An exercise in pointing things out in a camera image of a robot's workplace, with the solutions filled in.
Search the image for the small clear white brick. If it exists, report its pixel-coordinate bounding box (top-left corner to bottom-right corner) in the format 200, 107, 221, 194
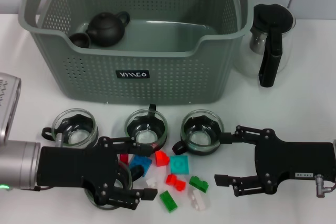
145, 177, 160, 192

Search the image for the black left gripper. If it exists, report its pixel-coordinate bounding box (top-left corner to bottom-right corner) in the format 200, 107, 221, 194
36, 136, 159, 211

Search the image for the glass pitcher black handle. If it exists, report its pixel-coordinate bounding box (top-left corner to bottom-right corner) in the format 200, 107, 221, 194
235, 3, 297, 88

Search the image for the teal square flat brick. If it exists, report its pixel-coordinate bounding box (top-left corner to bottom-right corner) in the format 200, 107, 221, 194
170, 155, 190, 175

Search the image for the grey perforated storage bin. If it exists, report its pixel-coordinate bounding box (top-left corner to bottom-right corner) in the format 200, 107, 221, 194
17, 0, 254, 106

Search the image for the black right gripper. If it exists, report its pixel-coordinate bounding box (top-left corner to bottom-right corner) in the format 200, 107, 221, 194
214, 125, 336, 197

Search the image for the large clear white brick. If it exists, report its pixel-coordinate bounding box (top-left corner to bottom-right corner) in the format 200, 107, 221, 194
187, 188, 211, 212

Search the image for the small black clay teacup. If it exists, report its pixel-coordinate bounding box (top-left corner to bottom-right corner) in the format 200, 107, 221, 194
68, 32, 92, 49

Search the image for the glass teacup black holder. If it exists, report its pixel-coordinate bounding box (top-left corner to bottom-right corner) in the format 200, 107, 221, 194
83, 159, 144, 210
172, 110, 225, 156
124, 103, 169, 155
41, 108, 99, 149

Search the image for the black clay teapot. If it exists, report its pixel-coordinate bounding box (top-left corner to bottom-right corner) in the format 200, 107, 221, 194
86, 11, 131, 48

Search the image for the blue square brick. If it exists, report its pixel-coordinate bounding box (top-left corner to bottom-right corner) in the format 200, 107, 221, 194
130, 154, 153, 177

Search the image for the light green brick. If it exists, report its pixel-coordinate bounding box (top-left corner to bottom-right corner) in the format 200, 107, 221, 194
159, 190, 178, 213

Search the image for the bright red sloped brick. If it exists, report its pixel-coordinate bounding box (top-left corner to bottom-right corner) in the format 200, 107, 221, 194
154, 150, 170, 167

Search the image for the dark green brick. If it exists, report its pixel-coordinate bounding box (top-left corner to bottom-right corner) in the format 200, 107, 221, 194
188, 175, 210, 193

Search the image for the bright red stepped brick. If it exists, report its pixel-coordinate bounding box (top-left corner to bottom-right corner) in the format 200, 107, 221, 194
165, 173, 186, 192

